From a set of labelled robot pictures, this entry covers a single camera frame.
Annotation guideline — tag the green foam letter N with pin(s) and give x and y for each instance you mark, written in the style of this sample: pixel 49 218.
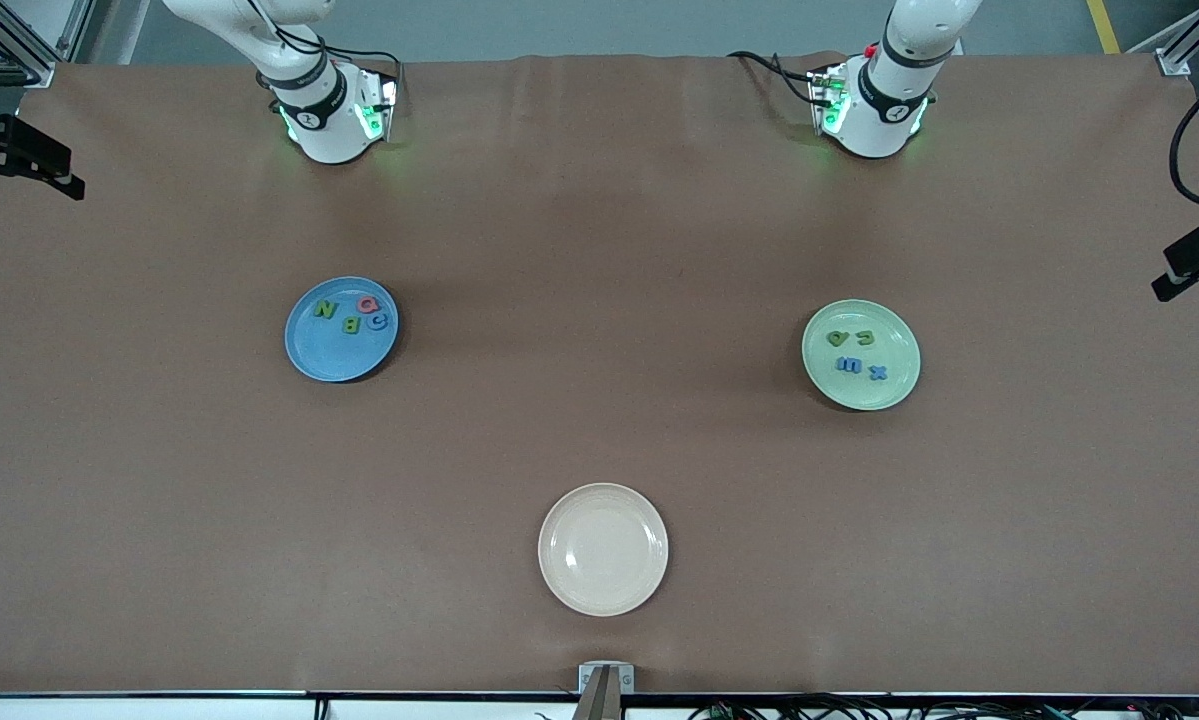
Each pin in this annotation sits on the green foam letter N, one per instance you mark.
pixel 325 309

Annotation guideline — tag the green foam letter u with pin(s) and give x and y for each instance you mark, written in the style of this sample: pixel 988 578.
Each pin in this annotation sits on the green foam letter u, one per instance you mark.
pixel 858 337

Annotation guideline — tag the red foam letter Q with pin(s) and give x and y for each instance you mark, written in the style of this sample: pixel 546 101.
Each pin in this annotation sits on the red foam letter Q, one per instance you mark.
pixel 360 303

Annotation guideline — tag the green foam letter B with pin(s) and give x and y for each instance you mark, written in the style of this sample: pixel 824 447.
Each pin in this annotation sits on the green foam letter B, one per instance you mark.
pixel 350 324

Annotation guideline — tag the green foam letter p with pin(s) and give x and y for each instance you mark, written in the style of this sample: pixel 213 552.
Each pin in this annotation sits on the green foam letter p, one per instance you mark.
pixel 844 338

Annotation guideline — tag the blue foam letter m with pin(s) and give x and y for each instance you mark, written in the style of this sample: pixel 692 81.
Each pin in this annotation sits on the blue foam letter m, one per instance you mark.
pixel 848 365

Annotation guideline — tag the blue foam letter C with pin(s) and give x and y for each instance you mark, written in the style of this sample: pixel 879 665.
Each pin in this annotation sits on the blue foam letter C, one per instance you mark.
pixel 373 321

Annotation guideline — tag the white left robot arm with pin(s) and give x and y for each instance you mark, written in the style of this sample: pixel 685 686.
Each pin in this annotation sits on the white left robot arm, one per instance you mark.
pixel 874 125

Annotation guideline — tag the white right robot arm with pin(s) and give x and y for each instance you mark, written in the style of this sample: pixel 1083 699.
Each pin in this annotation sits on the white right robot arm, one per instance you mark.
pixel 329 130

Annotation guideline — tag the blue plate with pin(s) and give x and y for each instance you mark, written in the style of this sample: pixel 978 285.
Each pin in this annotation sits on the blue plate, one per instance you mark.
pixel 334 350

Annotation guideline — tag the green plate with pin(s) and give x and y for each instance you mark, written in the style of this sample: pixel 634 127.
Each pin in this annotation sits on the green plate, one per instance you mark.
pixel 859 392

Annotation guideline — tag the beige plate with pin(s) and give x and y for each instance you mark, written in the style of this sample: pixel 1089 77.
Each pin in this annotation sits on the beige plate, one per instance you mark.
pixel 603 549

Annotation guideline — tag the brown table cover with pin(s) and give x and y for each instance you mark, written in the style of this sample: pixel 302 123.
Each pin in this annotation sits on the brown table cover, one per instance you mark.
pixel 599 220

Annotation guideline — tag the aluminium frame profile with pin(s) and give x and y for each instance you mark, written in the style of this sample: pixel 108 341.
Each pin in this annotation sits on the aluminium frame profile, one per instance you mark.
pixel 1174 62
pixel 39 73

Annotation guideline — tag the white table edge rail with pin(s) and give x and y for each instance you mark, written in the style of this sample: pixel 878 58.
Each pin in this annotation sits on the white table edge rail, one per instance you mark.
pixel 159 708

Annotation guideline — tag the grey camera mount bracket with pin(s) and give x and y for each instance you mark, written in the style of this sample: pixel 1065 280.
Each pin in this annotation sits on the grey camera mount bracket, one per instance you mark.
pixel 606 678

